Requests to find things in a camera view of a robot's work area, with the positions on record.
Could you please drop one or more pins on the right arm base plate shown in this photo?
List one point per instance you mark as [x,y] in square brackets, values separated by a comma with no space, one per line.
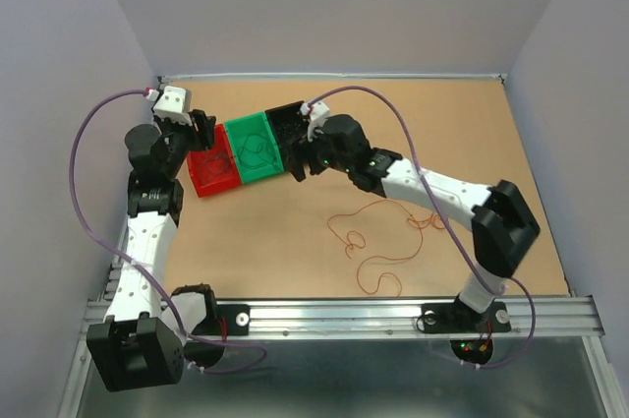
[437,319]

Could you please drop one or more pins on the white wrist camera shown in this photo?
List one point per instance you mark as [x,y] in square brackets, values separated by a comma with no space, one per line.
[171,104]
[315,114]

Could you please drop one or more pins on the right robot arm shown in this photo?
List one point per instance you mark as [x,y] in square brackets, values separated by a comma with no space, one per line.
[502,224]

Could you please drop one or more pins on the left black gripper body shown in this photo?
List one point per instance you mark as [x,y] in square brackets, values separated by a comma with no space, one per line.
[178,141]

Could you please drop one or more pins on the red plastic bin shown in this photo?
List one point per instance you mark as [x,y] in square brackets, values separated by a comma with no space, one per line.
[214,171]

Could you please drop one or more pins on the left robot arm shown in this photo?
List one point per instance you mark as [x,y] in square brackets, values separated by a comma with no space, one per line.
[139,344]

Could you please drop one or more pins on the aluminium frame rail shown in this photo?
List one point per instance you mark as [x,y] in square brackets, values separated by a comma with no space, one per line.
[317,346]

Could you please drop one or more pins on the orange black wire ball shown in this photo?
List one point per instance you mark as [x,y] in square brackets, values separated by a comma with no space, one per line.
[380,239]

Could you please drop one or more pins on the green plastic bin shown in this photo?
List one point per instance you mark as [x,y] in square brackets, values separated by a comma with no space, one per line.
[254,148]

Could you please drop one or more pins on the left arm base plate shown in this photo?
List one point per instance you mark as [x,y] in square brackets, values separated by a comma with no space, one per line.
[232,320]

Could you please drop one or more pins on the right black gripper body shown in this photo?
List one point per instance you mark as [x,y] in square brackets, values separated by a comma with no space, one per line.
[322,152]

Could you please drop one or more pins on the black plastic bin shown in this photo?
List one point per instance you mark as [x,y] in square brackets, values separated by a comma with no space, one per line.
[287,124]

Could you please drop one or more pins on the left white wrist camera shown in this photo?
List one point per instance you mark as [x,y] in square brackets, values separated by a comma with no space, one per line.
[171,104]

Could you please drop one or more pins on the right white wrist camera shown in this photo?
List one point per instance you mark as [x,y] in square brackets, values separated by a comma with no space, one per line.
[315,114]

